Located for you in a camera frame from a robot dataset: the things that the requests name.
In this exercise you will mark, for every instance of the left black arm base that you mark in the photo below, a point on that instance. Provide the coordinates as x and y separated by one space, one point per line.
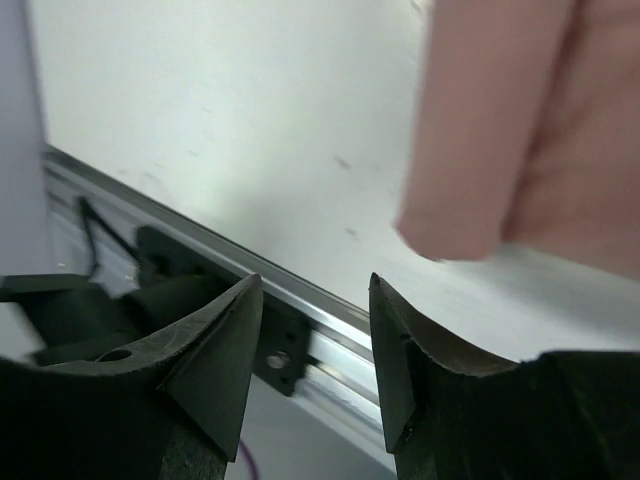
283 345

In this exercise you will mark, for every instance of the pink printed t-shirt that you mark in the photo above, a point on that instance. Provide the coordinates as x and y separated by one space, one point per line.
528 133

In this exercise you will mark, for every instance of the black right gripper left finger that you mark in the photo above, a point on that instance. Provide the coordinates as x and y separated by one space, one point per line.
167 406

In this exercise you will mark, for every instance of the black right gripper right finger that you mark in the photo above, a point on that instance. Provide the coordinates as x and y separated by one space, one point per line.
451 410

